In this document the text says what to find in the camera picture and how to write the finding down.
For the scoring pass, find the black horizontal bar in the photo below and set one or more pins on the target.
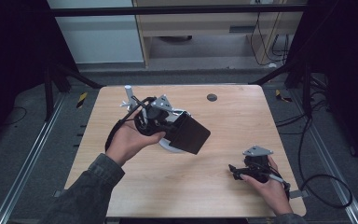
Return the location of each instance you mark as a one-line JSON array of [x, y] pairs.
[[167, 10]]

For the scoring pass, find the aluminium floor rail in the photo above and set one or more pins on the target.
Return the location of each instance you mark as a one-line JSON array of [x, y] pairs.
[[332, 168], [28, 161]]

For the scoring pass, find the wooden desk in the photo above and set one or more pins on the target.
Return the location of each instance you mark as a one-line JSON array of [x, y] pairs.
[[199, 25]]

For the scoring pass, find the grey tape piece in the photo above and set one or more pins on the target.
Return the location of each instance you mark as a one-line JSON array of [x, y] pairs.
[[300, 193], [57, 193]]

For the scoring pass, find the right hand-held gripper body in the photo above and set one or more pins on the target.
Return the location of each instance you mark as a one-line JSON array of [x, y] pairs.
[[256, 166]]

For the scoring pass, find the person's right hand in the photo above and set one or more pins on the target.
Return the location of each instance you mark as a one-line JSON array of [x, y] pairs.
[[270, 194]]

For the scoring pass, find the white stand with hooks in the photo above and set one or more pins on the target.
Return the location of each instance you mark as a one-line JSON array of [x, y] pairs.
[[128, 93]]

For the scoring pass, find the round table grommet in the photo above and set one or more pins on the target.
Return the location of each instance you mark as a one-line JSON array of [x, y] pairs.
[[212, 97]]

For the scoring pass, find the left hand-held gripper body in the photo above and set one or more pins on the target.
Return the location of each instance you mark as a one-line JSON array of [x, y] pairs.
[[150, 119]]

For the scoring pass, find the black yellow striped tape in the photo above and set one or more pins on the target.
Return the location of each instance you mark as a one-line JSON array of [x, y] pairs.
[[281, 95], [81, 100]]

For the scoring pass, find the person's left hand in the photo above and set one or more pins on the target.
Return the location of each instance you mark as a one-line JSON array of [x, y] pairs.
[[127, 141]]

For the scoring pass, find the white cabinet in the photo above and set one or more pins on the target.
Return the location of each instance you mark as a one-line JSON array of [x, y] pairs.
[[99, 40]]

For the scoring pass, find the black metal stand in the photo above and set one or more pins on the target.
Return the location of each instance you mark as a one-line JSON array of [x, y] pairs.
[[306, 90], [48, 90]]

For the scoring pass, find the black wallet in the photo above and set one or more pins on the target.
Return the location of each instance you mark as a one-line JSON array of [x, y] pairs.
[[189, 135]]

